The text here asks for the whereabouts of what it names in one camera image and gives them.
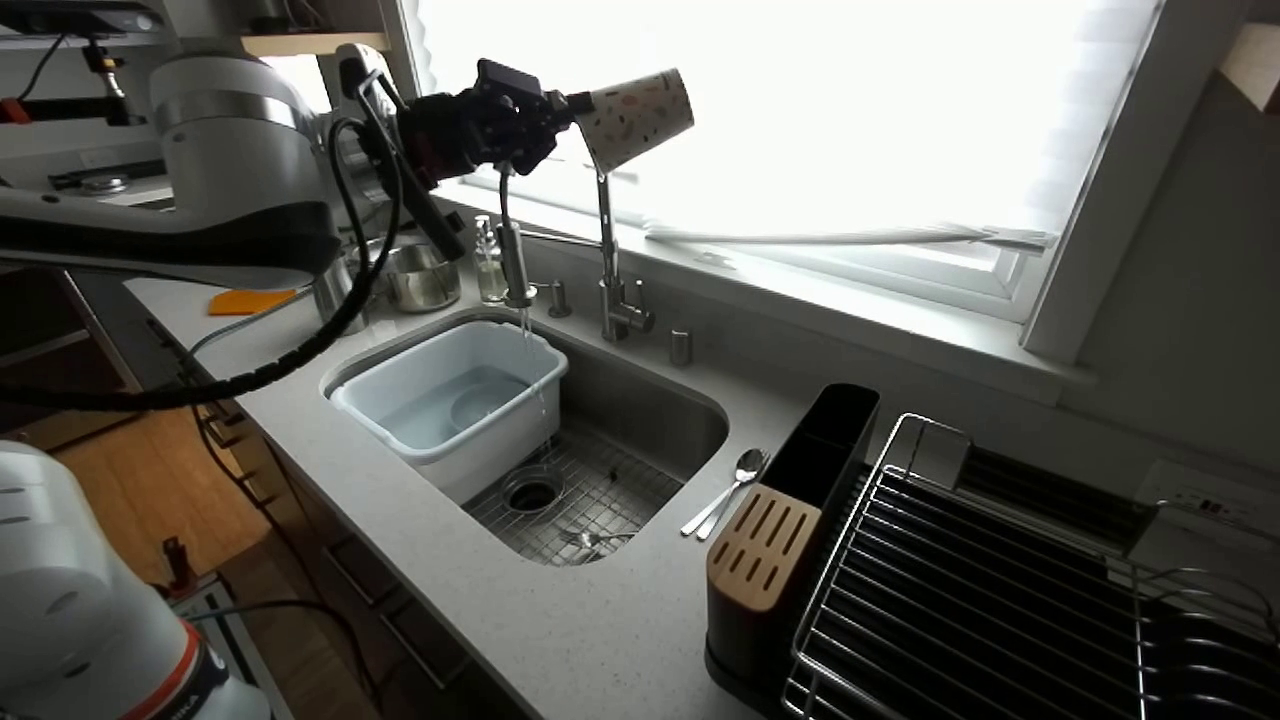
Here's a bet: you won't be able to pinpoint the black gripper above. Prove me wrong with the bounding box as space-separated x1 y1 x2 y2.
395 56 600 184

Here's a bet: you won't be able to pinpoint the patterned paper cup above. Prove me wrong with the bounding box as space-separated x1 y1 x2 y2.
573 68 700 175

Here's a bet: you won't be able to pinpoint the grey kitchen sink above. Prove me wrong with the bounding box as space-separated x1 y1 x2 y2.
317 302 736 574

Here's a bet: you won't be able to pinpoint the steel cup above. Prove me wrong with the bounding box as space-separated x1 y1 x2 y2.
309 255 367 324

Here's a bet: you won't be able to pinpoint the under-counter drawers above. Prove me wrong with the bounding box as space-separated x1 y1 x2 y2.
156 331 535 720

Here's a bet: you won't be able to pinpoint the chrome spring faucet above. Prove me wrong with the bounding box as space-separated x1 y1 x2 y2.
492 157 657 344

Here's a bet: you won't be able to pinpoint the clear soap dispenser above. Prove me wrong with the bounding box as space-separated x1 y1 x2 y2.
473 213 513 308

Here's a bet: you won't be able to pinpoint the shiny metal jar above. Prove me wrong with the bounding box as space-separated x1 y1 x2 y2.
390 234 466 315

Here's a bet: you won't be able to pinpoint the wooden shelf board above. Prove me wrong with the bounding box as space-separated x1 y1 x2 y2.
237 34 393 63

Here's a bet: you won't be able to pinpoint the white plastic wash basin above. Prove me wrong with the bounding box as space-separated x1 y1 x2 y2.
327 315 573 507

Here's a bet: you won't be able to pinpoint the orange flat pad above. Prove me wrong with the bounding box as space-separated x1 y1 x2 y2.
205 283 304 322

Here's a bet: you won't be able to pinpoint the silver spoon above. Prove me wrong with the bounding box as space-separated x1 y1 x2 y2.
678 446 774 547

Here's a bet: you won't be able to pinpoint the black utensil holder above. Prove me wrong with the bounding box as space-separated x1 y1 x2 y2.
700 379 883 713

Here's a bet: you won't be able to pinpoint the wooden knife block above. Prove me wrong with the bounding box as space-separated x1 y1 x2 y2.
704 479 824 618

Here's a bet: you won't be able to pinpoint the dark low cabinet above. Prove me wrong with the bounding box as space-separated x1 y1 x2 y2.
0 263 152 436

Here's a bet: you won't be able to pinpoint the white window frame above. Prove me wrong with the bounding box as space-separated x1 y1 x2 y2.
386 0 1255 373

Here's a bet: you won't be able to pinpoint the thick black cable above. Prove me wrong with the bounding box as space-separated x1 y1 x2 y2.
0 117 408 421

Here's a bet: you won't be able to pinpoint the black wire dish rack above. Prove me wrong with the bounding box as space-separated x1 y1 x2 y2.
776 410 1280 720

